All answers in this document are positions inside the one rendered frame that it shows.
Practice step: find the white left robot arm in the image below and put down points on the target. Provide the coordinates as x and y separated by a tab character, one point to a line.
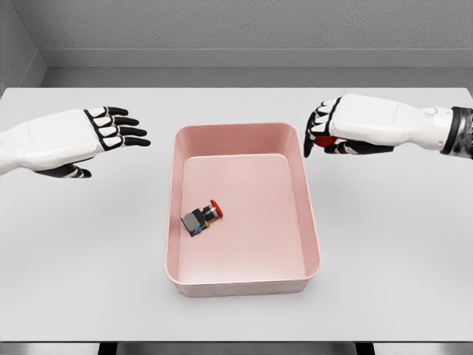
11	148

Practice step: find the pink plastic basket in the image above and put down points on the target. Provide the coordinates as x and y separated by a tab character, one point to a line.
240	207

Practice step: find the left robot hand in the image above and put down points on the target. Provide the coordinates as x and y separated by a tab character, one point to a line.
66	135

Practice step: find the red button industrial switch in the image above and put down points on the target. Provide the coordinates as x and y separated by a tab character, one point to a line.
201	219
326	141

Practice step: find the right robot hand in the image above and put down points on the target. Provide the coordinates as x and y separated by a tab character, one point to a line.
354	118

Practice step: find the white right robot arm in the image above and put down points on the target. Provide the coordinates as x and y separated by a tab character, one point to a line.
428	125

